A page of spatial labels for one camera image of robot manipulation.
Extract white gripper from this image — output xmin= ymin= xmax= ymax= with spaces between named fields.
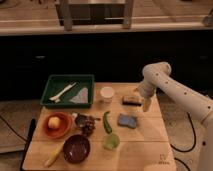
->
xmin=133 ymin=82 xmax=156 ymax=112

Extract black whiteboard eraser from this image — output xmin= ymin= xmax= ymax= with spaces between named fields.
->
xmin=122 ymin=96 xmax=142 ymax=106

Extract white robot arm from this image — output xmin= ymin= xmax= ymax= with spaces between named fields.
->
xmin=136 ymin=62 xmax=213 ymax=171

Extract white paper cup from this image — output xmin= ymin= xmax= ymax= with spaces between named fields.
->
xmin=100 ymin=86 xmax=115 ymax=103

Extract green plastic cup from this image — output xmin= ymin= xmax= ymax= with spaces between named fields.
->
xmin=103 ymin=133 xmax=120 ymax=150

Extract blue sponge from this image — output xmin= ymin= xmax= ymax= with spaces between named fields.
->
xmin=117 ymin=114 xmax=137 ymax=129

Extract green chili pepper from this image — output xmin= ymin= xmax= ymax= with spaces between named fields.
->
xmin=103 ymin=111 xmax=112 ymax=134

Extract grey cloth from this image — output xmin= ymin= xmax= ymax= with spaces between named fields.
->
xmin=70 ymin=87 xmax=88 ymax=104

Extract purple grapes bunch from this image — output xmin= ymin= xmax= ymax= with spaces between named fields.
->
xmin=82 ymin=120 xmax=95 ymax=137

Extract orange plate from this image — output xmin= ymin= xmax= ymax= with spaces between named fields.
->
xmin=42 ymin=112 xmax=73 ymax=139

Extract dark red bowl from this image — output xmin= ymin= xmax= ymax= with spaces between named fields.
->
xmin=63 ymin=134 xmax=90 ymax=164

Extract green plastic tray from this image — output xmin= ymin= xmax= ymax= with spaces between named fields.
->
xmin=40 ymin=74 xmax=94 ymax=109

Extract yellow lemon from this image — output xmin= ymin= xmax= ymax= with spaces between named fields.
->
xmin=48 ymin=117 xmax=61 ymax=129

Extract yellow banana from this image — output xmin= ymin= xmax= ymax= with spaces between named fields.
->
xmin=44 ymin=143 xmax=64 ymax=167

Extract black cable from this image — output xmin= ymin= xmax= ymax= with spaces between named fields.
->
xmin=169 ymin=112 xmax=198 ymax=171

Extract metal frame stand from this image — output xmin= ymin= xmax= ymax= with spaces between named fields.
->
xmin=55 ymin=0 xmax=134 ymax=31

